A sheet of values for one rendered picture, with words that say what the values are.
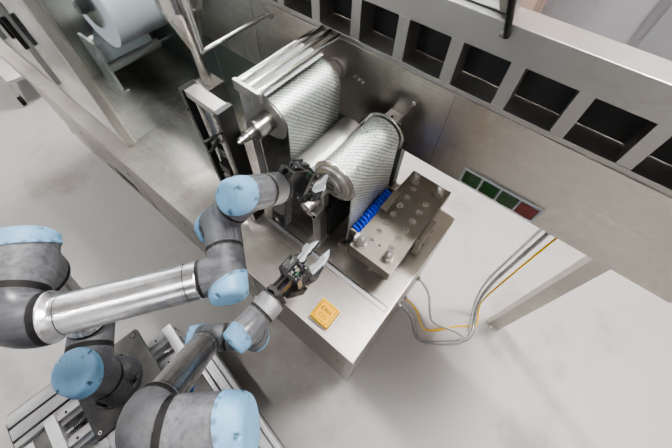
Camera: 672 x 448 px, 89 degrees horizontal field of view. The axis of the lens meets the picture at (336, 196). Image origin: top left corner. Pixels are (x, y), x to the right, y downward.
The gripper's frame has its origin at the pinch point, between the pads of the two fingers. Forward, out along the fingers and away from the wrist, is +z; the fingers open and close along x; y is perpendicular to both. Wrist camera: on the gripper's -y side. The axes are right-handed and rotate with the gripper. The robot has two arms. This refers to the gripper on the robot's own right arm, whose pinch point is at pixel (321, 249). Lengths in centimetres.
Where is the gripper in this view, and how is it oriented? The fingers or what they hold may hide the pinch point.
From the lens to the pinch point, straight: 105.5
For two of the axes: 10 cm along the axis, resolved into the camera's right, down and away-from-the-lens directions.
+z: 6.3, -6.4, 4.4
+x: -7.8, -5.3, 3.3
